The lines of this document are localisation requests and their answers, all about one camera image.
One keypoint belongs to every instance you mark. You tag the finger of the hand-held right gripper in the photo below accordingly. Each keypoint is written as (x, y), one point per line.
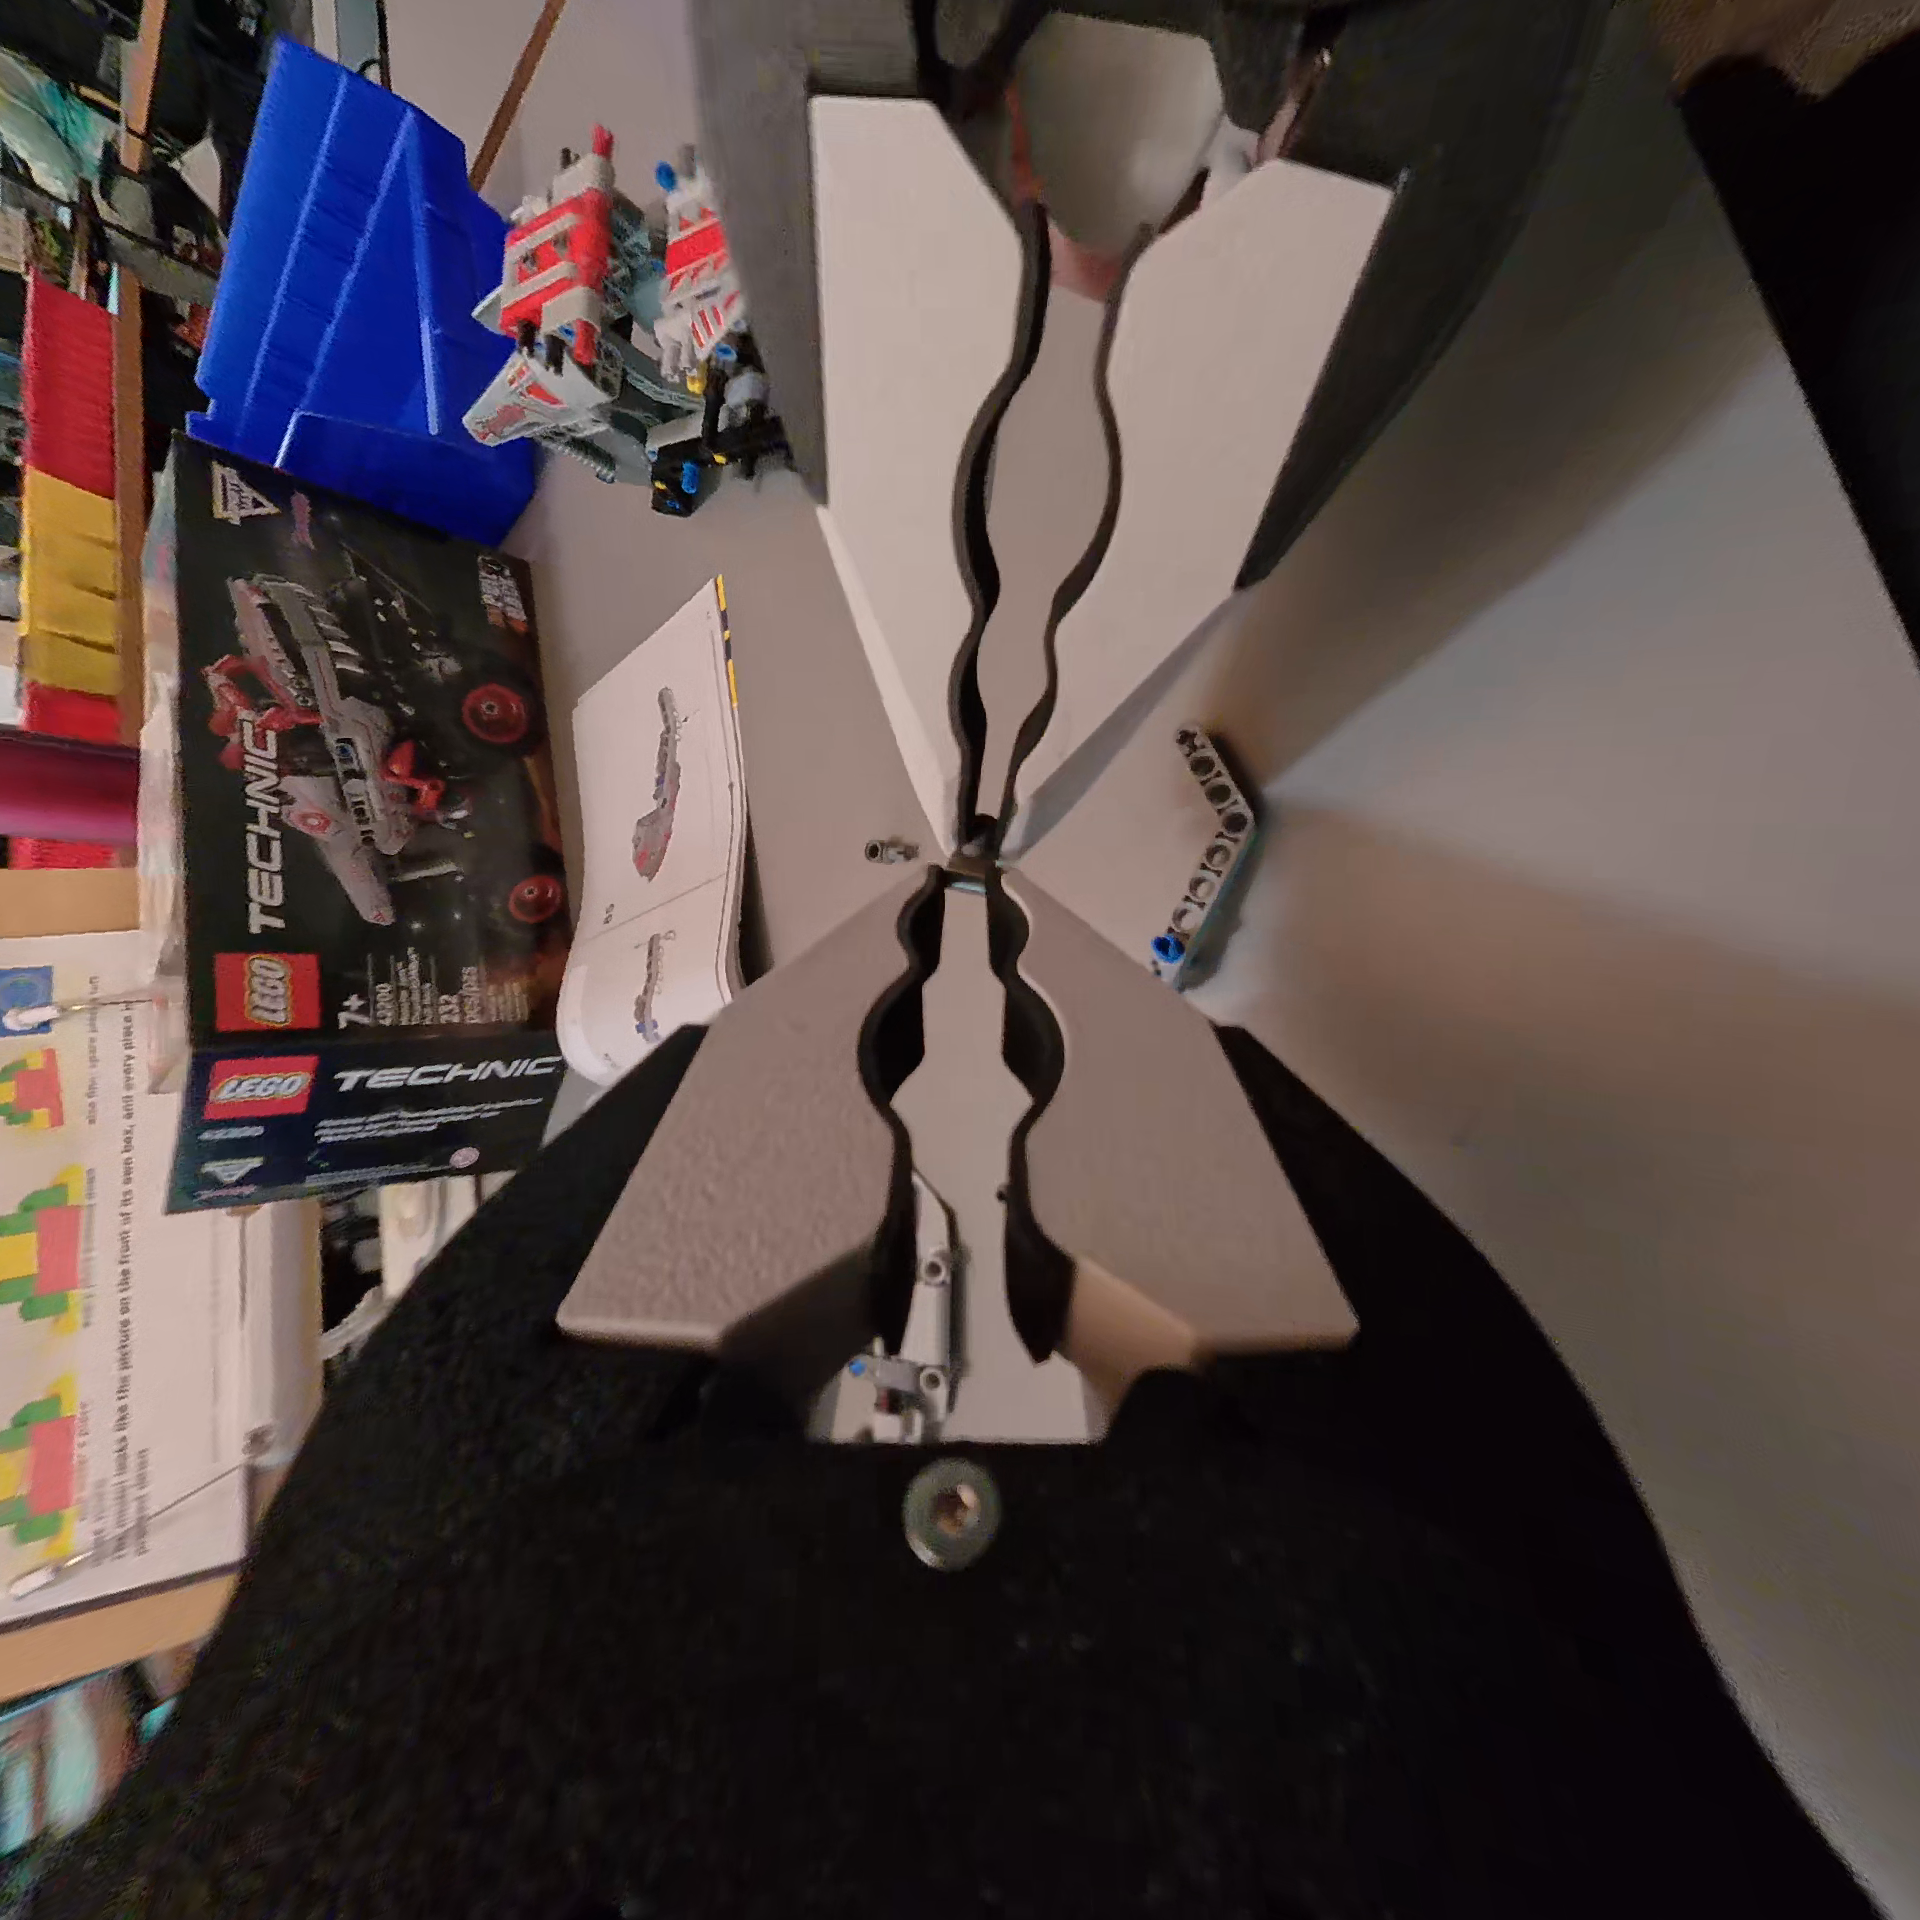
(1243, 375)
(884, 375)

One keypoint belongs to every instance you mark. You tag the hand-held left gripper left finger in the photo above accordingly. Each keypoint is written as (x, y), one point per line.
(735, 1185)

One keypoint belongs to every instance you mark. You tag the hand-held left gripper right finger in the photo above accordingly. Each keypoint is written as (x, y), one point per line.
(1187, 1185)

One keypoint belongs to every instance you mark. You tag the grey bent toy beam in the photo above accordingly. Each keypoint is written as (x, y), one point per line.
(1225, 838)

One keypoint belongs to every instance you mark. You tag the grey desk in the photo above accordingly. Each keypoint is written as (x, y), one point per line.
(1573, 675)

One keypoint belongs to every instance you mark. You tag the grey toy connector piece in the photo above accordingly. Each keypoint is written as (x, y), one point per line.
(938, 1303)

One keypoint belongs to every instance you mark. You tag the red white toy truck model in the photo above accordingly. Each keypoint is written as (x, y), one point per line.
(599, 299)

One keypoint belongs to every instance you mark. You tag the white instruction booklet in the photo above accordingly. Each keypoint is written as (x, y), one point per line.
(660, 838)

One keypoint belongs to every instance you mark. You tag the wooden stick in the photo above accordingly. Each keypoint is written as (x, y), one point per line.
(523, 88)

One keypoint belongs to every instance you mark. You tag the blue plastic bin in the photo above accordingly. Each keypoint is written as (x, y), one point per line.
(343, 299)

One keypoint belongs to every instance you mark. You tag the black toy set box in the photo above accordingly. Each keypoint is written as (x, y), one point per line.
(358, 753)

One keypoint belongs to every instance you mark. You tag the printed paper sheet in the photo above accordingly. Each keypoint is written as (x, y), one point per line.
(149, 1350)

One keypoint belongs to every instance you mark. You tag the printed paper on clipboard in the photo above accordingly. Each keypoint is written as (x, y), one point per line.
(88, 1658)

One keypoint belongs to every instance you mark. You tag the stack of red yellow bins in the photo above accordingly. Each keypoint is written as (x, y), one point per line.
(75, 522)

